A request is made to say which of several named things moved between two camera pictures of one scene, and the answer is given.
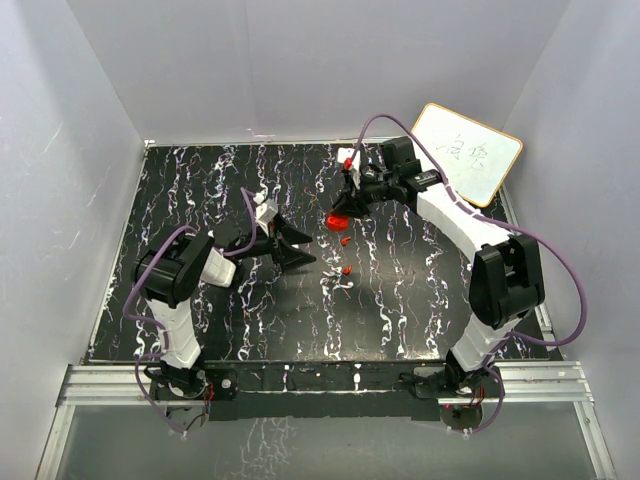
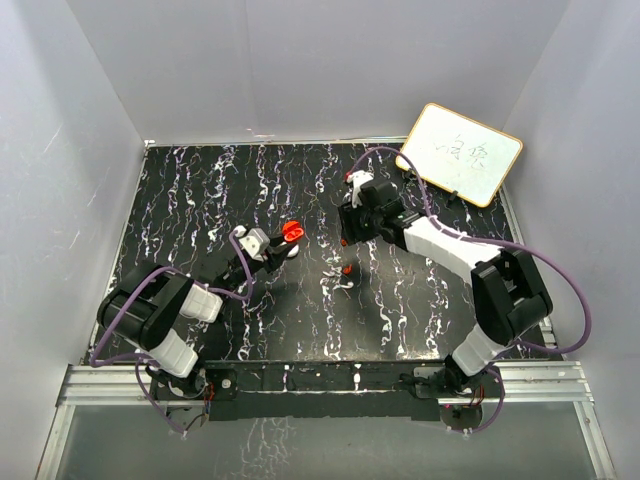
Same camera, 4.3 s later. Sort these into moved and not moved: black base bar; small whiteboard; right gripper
Moved: right gripper
Not moved: black base bar; small whiteboard
